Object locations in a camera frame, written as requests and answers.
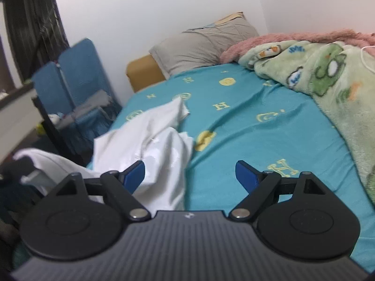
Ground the white garment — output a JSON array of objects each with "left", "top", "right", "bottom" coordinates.
[{"left": 13, "top": 98, "right": 194, "bottom": 214}]

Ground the blue folding chair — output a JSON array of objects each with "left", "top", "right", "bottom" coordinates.
[{"left": 32, "top": 39, "right": 121, "bottom": 164}]

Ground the teal patterned bed sheet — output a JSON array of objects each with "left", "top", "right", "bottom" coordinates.
[{"left": 112, "top": 63, "right": 374, "bottom": 271}]

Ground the yellow bed headboard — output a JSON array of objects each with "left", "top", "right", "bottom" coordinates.
[{"left": 126, "top": 55, "right": 166, "bottom": 93}]

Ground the white desk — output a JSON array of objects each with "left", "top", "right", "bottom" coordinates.
[{"left": 0, "top": 82, "right": 43, "bottom": 163}]

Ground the green cartoon fleece blanket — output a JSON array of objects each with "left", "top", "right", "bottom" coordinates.
[{"left": 238, "top": 40, "right": 374, "bottom": 200}]

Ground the grey pillow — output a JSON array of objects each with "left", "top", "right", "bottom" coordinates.
[{"left": 149, "top": 17, "right": 259, "bottom": 79}]

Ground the pink fleece blanket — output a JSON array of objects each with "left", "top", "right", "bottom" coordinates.
[{"left": 219, "top": 29, "right": 374, "bottom": 64}]

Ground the dark window frame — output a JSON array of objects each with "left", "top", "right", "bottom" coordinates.
[{"left": 3, "top": 0, "right": 69, "bottom": 82}]

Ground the white charging cable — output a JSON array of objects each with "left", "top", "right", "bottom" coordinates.
[{"left": 360, "top": 45, "right": 375, "bottom": 74}]

